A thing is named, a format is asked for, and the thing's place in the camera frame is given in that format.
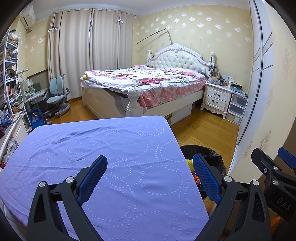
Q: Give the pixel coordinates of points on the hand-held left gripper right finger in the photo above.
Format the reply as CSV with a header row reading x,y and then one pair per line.
x,y
205,178

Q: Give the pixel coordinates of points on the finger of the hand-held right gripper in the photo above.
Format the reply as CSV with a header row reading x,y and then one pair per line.
x,y
261,158
286,153

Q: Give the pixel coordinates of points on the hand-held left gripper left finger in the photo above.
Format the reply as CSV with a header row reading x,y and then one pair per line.
x,y
92,180

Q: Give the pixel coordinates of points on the trash bin with black bag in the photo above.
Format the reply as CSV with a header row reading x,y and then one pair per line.
x,y
212,155

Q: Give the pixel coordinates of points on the purple dotted tablecloth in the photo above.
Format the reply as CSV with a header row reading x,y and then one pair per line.
x,y
104,139

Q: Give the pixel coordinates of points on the clear plastic drawer unit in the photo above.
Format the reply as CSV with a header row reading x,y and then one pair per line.
x,y
237,109

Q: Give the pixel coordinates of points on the patterned sliding door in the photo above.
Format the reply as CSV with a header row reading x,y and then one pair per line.
x,y
272,92

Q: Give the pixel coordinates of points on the white storage box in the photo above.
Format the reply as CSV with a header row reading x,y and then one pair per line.
x,y
182,112

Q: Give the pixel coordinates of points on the stack of books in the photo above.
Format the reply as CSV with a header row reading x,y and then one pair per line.
x,y
240,90

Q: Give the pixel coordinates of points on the white nightstand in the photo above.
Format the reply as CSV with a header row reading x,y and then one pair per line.
x,y
216,98

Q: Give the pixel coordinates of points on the blue bag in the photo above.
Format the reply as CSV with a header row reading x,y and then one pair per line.
x,y
36,118

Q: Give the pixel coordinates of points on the cluster of small bottles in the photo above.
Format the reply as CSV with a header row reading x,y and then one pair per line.
x,y
219,80

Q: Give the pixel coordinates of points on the white cabinet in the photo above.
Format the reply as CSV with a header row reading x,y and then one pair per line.
x,y
16,134

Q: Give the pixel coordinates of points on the light blue desk chair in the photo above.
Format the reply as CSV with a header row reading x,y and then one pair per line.
x,y
56,92

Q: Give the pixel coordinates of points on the grey study desk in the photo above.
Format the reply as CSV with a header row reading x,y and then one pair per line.
x,y
37,97

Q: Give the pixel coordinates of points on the pink pillow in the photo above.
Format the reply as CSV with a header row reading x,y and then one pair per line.
x,y
185,70

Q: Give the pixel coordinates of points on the pink floral blanket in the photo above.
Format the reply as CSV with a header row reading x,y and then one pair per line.
x,y
150,78

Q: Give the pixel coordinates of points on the white bed with tufted headboard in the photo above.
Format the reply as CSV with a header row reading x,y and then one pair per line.
x,y
175,58

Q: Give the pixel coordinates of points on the beige curtain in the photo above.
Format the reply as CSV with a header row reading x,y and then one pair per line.
x,y
111,39
69,58

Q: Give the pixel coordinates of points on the white bookshelf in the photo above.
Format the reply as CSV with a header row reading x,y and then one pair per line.
x,y
10,81

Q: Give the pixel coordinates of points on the metal mosquito net pole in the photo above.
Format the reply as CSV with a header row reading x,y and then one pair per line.
x,y
155,34

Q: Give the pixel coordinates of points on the white air conditioner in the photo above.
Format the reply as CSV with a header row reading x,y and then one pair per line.
x,y
27,17

